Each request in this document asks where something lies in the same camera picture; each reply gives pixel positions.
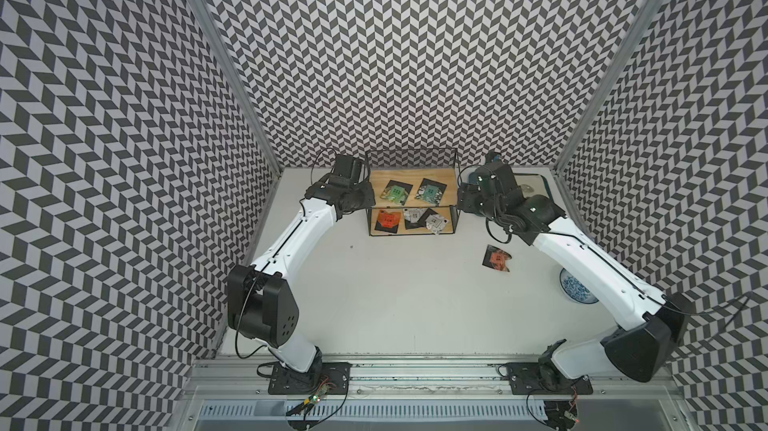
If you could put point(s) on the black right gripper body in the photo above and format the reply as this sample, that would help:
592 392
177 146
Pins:
474 201

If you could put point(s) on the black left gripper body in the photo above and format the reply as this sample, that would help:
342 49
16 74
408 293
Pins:
366 187

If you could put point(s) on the green tea bag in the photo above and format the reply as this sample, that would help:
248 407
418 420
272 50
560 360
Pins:
431 191
396 192

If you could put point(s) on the red tea bag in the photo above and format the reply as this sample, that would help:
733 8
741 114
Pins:
388 221
496 258

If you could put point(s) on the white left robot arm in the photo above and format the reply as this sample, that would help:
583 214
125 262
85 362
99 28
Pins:
261 305

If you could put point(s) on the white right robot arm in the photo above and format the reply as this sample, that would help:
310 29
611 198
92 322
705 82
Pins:
648 323

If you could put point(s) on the blue tray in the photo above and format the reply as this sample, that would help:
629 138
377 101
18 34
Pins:
533 184

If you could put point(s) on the blue patterned bowl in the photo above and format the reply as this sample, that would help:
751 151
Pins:
575 290

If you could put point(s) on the black wire wooden shelf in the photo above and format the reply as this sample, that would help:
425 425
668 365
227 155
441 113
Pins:
411 165

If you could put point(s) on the aluminium corner post right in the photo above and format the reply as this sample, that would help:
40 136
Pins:
642 22

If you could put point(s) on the aluminium corner post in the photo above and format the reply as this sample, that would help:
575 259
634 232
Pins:
642 22
217 45

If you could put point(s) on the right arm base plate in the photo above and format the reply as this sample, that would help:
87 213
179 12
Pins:
532 378

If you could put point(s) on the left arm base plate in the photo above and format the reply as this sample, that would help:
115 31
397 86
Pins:
334 375

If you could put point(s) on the aluminium front rail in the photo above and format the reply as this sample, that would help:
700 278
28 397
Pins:
410 376

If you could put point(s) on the aluminium corner post left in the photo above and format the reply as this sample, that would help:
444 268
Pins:
217 45

